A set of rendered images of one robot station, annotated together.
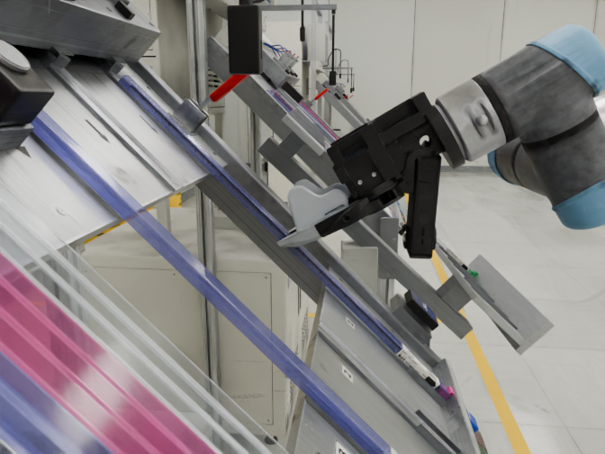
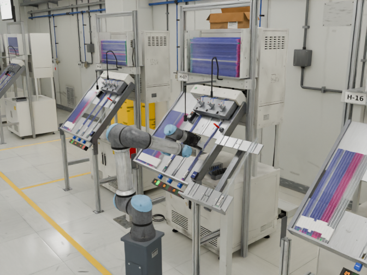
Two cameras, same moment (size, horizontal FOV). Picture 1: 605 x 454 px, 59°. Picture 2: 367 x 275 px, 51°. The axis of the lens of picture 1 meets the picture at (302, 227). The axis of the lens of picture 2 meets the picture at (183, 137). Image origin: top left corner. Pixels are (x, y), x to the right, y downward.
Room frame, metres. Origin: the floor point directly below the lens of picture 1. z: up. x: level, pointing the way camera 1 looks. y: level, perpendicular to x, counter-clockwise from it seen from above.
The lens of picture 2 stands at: (2.26, -1.90, 1.67)
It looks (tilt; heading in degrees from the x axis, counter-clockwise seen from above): 15 degrees down; 134
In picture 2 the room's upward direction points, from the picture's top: straight up
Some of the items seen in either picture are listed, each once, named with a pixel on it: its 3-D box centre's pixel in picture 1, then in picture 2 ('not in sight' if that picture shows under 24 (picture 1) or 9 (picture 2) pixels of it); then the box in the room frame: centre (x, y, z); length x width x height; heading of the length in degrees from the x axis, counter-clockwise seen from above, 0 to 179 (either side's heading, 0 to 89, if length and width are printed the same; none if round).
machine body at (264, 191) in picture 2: not in sight; (220, 201); (0.38, 0.49, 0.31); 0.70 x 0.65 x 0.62; 174
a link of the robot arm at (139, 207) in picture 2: not in sight; (141, 208); (0.68, -0.62, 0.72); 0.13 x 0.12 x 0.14; 0
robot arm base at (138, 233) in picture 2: not in sight; (142, 227); (0.68, -0.62, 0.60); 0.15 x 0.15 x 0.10
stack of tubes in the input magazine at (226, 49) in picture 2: not in sight; (218, 55); (0.42, 0.36, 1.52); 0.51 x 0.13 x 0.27; 174
